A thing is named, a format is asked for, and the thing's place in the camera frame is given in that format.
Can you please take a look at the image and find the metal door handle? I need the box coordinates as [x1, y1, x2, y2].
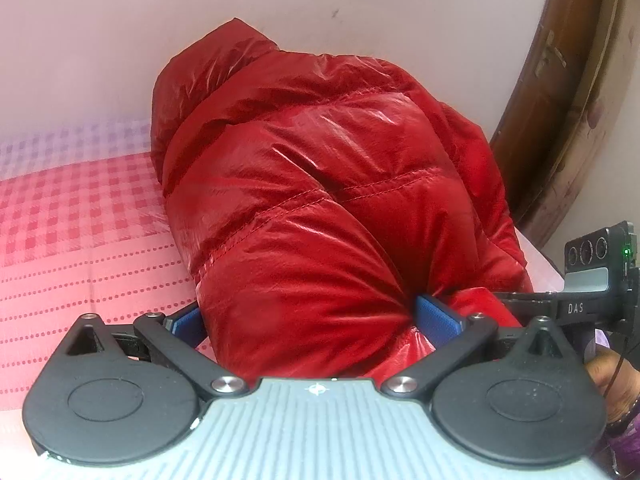
[534, 30, 569, 79]

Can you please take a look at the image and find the purple patterned clothing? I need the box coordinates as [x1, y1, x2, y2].
[595, 422, 640, 480]

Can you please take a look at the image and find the dark wooden door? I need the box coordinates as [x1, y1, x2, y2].
[490, 0, 640, 261]

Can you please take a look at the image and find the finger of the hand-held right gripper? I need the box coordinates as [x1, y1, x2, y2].
[492, 291, 556, 330]

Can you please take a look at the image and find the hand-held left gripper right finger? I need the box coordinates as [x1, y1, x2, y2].
[381, 294, 583, 401]

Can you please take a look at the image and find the person's right hand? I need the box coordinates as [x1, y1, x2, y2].
[584, 347, 640, 427]

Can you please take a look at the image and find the pink checked bed sheet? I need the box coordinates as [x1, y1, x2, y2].
[0, 115, 568, 461]

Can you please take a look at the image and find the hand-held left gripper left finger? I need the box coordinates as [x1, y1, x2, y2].
[60, 302, 251, 401]

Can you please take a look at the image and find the red puffer jacket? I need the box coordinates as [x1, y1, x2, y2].
[150, 17, 533, 381]

